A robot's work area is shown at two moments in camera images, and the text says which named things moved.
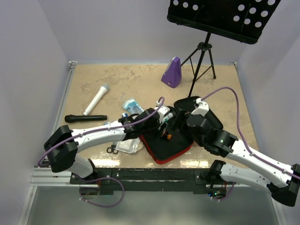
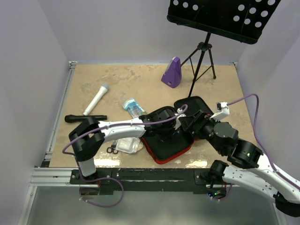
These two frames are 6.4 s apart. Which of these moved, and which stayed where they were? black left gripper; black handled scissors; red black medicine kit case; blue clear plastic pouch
Moved: black left gripper
Stayed: black handled scissors; red black medicine kit case; blue clear plastic pouch
